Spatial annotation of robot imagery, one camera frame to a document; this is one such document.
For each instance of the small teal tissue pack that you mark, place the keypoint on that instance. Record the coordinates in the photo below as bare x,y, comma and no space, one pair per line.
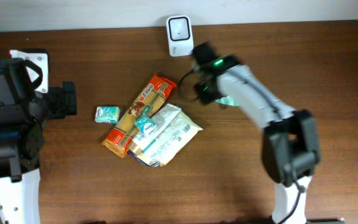
146,125

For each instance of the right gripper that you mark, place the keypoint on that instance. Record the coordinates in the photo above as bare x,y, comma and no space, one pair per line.
202,98

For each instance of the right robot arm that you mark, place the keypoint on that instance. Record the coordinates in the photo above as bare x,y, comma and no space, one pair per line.
290,145

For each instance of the cream noodle packet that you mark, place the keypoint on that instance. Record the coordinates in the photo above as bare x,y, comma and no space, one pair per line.
168,143

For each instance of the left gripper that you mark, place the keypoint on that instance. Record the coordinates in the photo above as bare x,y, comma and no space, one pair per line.
66,100

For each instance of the white barcode scanner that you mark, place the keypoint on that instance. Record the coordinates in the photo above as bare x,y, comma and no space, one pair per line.
179,35

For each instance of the orange spaghetti packet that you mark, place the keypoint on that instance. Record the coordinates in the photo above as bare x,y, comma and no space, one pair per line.
147,103

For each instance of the white label packet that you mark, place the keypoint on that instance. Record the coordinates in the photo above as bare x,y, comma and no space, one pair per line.
162,119

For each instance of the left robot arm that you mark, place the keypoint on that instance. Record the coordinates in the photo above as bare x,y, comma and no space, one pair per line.
27,103

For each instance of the teal flushable wipes pack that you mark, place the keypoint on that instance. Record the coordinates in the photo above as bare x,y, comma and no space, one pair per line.
226,102

